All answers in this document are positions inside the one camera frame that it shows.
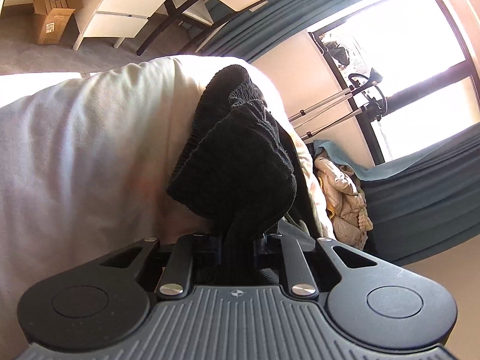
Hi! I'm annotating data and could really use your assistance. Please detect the beige puffer jacket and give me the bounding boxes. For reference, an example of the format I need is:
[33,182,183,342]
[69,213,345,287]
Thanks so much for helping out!
[314,150,374,250]

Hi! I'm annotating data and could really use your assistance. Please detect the pastel bed sheet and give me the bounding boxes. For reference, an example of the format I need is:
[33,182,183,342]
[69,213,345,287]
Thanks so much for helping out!
[0,54,335,360]

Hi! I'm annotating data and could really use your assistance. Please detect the left teal curtain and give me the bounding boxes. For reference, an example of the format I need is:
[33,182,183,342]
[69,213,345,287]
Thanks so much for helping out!
[201,0,363,63]

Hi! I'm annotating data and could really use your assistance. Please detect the black pants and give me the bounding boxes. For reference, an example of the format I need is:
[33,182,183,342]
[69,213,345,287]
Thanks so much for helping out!
[166,63,313,263]

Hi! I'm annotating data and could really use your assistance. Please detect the window frame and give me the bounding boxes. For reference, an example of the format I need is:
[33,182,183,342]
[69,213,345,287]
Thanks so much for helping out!
[310,0,479,164]

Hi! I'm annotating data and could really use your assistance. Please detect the cardboard box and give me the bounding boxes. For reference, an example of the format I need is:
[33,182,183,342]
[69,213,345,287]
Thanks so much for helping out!
[33,0,83,45]

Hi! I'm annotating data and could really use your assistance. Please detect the silver tripod stand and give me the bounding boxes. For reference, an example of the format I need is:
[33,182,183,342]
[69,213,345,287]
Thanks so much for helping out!
[288,68,388,141]

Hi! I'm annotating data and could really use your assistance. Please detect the right teal curtain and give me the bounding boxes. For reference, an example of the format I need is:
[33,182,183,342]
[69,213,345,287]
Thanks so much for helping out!
[307,124,480,265]

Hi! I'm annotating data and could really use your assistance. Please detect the teal curtain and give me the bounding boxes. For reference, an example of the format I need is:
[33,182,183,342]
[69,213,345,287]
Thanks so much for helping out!
[201,0,363,63]
[307,124,480,265]

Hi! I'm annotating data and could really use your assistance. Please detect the white dresser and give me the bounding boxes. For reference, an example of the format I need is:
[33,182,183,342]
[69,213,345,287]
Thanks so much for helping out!
[71,0,211,52]

